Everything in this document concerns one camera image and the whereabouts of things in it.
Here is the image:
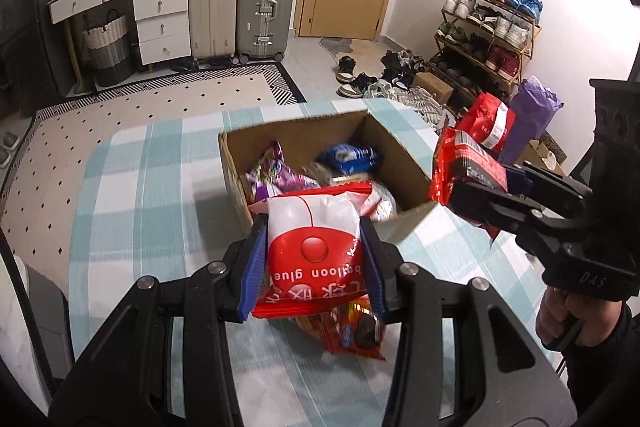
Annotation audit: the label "person's right forearm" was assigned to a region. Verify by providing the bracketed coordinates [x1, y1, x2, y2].
[562, 302, 640, 415]

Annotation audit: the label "dark grey wardrobe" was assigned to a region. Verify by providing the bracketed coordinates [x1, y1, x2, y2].
[0, 0, 76, 118]

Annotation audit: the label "person's right hand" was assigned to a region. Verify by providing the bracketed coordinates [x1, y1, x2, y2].
[535, 286, 585, 351]

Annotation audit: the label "red black snack packet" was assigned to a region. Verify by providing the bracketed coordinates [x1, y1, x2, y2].
[428, 127, 511, 248]

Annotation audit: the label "silver white snack packet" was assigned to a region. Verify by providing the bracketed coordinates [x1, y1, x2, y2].
[367, 181, 401, 224]

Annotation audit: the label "small brown cardboard box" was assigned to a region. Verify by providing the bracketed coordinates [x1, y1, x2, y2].
[412, 71, 455, 105]

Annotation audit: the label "rows of shelved shoes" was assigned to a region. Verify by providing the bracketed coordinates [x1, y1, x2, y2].
[435, 0, 543, 80]

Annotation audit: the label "pile of sneakers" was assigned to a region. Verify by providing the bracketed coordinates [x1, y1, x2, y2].
[336, 49, 448, 128]

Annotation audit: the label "patterned rug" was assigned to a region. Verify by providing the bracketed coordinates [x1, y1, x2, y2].
[0, 62, 308, 278]

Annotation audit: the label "white upholstered seat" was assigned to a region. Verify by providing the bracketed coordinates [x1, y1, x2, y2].
[0, 254, 76, 388]

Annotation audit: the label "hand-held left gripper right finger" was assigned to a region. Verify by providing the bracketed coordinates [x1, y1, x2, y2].
[359, 217, 576, 427]

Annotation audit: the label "gold shoe rack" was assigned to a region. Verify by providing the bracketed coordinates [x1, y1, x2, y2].
[432, 0, 542, 108]

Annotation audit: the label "purple bag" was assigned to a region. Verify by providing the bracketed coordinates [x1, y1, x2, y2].
[497, 76, 563, 165]

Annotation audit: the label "grey door mat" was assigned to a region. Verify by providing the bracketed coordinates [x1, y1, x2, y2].
[319, 37, 357, 64]

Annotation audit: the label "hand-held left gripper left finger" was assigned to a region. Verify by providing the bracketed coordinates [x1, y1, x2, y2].
[47, 217, 268, 427]

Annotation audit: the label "blue snack packet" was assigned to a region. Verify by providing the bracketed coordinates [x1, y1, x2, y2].
[316, 143, 383, 176]

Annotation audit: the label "beige suitcase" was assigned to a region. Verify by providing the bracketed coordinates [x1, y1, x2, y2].
[188, 0, 240, 60]

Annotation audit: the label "red cookie snack packet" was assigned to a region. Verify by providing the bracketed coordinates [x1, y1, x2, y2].
[295, 299, 388, 360]

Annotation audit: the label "silver suitcase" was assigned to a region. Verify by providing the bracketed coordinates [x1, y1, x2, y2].
[235, 0, 297, 62]

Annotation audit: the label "white red snack packet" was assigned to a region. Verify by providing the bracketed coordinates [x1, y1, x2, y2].
[248, 187, 373, 320]

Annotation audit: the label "printed cardboard box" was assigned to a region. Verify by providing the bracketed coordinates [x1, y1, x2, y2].
[522, 132, 568, 175]

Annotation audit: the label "white drawer dresser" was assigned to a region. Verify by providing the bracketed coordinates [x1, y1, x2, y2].
[48, 0, 193, 95]

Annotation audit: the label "red shopping bag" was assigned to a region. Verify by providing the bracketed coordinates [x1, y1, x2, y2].
[455, 92, 517, 152]

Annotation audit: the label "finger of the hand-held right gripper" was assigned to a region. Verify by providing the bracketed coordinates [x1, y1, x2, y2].
[502, 162, 593, 218]
[447, 182, 546, 233]

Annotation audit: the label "red yellow snack packet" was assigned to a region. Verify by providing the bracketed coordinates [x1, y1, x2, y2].
[327, 177, 375, 198]

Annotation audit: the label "woven laundry basket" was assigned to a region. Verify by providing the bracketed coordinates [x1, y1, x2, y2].
[82, 9, 133, 88]

